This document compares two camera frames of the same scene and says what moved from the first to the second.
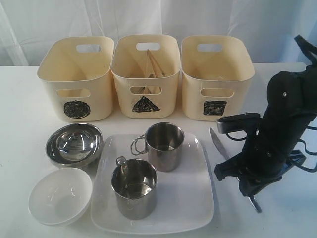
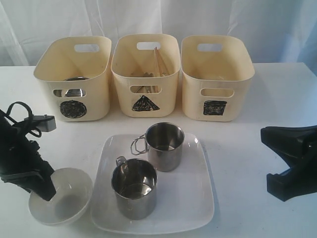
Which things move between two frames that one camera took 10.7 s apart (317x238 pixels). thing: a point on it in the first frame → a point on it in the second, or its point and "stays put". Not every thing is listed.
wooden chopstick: x=147 y=63 → x=162 y=63
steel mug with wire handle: x=163 y=142 stays put
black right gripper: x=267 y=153 → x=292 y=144
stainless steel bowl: x=74 y=144 → x=72 y=92
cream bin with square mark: x=217 y=72 stays put
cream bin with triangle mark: x=146 y=66 stays put
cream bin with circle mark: x=77 y=74 stays put
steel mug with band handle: x=133 y=182 stays put
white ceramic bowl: x=61 y=197 stays put
